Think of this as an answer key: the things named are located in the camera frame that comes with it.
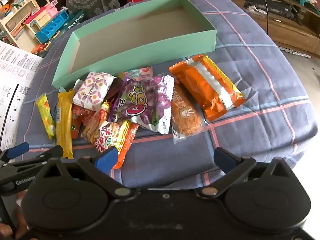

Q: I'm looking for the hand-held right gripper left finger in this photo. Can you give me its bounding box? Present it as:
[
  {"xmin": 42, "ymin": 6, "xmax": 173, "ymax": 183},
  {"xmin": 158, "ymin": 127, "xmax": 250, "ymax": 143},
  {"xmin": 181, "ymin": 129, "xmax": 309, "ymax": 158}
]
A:
[{"xmin": 37, "ymin": 146, "xmax": 133, "ymax": 198}]

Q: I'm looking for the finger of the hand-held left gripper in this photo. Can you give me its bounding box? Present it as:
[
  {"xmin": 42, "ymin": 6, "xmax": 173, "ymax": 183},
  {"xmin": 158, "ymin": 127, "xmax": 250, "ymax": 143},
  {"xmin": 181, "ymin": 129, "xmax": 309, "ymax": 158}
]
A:
[
  {"xmin": 0, "ymin": 145, "xmax": 64, "ymax": 178},
  {"xmin": 0, "ymin": 142, "xmax": 30, "ymax": 164}
]

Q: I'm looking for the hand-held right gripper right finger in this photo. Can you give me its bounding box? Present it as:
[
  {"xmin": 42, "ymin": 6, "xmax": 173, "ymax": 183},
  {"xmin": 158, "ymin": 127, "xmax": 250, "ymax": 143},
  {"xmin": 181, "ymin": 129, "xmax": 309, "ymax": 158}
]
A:
[{"xmin": 196, "ymin": 147, "xmax": 292, "ymax": 198}]

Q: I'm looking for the red yellow striped snack packet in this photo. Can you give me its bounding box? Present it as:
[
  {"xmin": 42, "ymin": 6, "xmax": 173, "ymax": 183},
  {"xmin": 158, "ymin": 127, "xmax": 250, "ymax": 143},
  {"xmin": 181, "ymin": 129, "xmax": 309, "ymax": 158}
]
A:
[{"xmin": 94, "ymin": 120, "xmax": 139, "ymax": 169}]

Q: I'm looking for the orange strips snack packet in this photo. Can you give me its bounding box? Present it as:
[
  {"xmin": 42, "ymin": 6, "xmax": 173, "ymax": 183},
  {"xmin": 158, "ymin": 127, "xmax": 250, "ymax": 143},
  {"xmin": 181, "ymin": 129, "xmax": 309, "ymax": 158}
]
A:
[{"xmin": 81, "ymin": 101, "xmax": 110, "ymax": 144}]

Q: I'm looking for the long mustard yellow packet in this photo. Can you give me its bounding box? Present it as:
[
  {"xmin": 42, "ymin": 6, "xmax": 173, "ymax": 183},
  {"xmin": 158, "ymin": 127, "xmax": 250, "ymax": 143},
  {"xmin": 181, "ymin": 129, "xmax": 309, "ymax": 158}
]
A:
[{"xmin": 55, "ymin": 90, "xmax": 75, "ymax": 159}]

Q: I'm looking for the yellow green snack packet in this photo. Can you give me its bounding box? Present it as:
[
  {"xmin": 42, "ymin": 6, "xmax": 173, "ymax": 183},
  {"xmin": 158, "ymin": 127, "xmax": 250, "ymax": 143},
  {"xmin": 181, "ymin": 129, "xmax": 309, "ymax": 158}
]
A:
[{"xmin": 35, "ymin": 93, "xmax": 57, "ymax": 140}]

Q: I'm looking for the orange red snack packet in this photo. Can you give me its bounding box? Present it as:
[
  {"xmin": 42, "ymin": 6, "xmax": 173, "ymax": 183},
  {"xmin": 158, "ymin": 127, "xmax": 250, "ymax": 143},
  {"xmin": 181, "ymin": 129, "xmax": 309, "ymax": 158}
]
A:
[{"xmin": 71, "ymin": 105, "xmax": 83, "ymax": 139}]

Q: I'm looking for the clear breaded cutlet packet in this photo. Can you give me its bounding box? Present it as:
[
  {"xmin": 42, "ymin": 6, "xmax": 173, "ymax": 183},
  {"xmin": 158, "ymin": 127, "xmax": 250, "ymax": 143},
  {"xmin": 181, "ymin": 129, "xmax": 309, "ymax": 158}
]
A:
[{"xmin": 171, "ymin": 81, "xmax": 203, "ymax": 145}]

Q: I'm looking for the purple grape candy packet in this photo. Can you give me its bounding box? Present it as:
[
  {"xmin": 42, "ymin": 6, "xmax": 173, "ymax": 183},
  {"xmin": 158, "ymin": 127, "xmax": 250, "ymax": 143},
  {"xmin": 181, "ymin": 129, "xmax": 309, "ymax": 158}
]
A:
[{"xmin": 114, "ymin": 75, "xmax": 175, "ymax": 135}]

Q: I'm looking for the large orange snack packet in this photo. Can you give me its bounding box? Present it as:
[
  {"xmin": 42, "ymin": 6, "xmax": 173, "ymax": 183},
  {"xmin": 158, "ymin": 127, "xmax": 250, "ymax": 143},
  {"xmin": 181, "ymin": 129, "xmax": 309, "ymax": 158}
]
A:
[{"xmin": 169, "ymin": 54, "xmax": 247, "ymax": 122}]

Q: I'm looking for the brown chocolate packet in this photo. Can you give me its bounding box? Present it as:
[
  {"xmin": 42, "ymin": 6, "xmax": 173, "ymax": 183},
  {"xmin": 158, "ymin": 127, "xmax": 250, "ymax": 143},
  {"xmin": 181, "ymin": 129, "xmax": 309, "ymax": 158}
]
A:
[{"xmin": 105, "ymin": 79, "xmax": 125, "ymax": 103}]

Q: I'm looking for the white pink floral snack packet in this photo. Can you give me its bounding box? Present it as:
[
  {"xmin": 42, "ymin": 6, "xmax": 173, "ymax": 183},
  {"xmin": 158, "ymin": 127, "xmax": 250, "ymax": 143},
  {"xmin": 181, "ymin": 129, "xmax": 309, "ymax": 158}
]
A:
[{"xmin": 72, "ymin": 71, "xmax": 117, "ymax": 112}]

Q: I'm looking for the small pink candy packet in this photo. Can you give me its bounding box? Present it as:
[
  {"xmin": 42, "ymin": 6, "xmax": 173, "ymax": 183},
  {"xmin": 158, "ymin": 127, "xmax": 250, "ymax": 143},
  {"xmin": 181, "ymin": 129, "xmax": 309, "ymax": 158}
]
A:
[{"xmin": 127, "ymin": 66, "xmax": 153, "ymax": 81}]

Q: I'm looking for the mint green cardboard box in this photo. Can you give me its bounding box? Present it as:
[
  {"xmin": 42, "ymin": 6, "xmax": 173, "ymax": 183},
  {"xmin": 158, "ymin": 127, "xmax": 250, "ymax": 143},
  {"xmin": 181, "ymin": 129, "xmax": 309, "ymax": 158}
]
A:
[{"xmin": 51, "ymin": 0, "xmax": 217, "ymax": 88}]

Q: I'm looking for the person's left hand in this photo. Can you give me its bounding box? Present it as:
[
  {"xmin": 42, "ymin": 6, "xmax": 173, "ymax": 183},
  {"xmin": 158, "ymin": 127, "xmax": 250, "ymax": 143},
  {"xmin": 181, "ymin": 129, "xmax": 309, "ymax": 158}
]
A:
[{"xmin": 0, "ymin": 191, "xmax": 28, "ymax": 239}]

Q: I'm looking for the white printed instruction sheet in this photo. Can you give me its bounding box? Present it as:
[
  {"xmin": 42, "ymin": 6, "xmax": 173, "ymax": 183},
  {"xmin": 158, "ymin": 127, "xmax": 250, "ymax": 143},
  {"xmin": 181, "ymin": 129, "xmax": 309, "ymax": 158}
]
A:
[{"xmin": 0, "ymin": 41, "xmax": 44, "ymax": 152}]

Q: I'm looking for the white toy train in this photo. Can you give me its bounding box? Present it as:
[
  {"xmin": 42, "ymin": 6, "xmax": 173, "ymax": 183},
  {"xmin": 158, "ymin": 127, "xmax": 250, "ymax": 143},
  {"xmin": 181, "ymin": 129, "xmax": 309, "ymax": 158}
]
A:
[{"xmin": 276, "ymin": 45, "xmax": 313, "ymax": 58}]

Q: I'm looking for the teal toy box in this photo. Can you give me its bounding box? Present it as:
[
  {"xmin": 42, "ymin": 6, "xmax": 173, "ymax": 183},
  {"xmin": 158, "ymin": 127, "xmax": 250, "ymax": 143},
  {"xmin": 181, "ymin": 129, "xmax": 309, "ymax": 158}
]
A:
[{"xmin": 54, "ymin": 9, "xmax": 88, "ymax": 34}]

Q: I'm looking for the pink toy piece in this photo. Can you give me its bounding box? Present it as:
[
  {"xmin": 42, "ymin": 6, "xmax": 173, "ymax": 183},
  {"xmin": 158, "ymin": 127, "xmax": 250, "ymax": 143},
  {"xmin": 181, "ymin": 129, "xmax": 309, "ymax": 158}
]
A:
[{"xmin": 30, "ymin": 5, "xmax": 60, "ymax": 23}]

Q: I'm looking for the wooden shelf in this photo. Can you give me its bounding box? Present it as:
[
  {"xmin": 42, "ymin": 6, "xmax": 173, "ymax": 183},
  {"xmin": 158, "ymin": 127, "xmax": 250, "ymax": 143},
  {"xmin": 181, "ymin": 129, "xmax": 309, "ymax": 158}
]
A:
[{"xmin": 195, "ymin": 0, "xmax": 320, "ymax": 57}]

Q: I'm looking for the black electronic device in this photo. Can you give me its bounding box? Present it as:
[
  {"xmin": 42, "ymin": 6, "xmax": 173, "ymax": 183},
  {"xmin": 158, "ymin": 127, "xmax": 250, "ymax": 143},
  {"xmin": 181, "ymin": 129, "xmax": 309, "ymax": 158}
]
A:
[{"xmin": 244, "ymin": 0, "xmax": 300, "ymax": 22}]

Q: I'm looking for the black cable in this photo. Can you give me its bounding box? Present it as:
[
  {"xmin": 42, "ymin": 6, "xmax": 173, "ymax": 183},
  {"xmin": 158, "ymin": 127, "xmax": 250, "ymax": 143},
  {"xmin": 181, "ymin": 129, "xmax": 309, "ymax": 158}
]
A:
[{"xmin": 256, "ymin": 0, "xmax": 270, "ymax": 37}]

